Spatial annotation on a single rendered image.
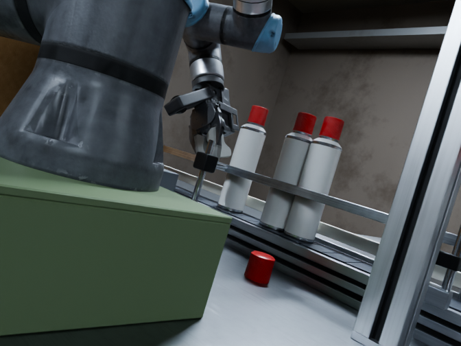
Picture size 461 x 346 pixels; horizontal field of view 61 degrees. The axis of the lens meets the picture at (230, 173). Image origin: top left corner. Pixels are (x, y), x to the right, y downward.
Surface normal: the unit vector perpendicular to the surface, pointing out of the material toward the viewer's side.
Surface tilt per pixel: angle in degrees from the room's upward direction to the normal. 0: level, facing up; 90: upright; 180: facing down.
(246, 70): 90
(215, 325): 0
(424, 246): 90
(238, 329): 0
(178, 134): 90
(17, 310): 90
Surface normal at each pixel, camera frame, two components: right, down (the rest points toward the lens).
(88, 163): 0.40, 0.14
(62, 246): 0.67, 0.22
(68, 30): -0.29, -0.06
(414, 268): -0.64, -0.18
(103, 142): 0.52, -0.14
